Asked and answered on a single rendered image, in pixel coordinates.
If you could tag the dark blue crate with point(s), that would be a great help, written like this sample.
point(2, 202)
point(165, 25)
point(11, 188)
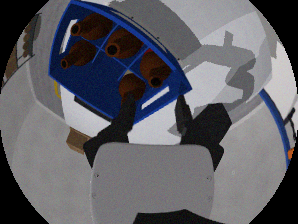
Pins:
point(93, 86)

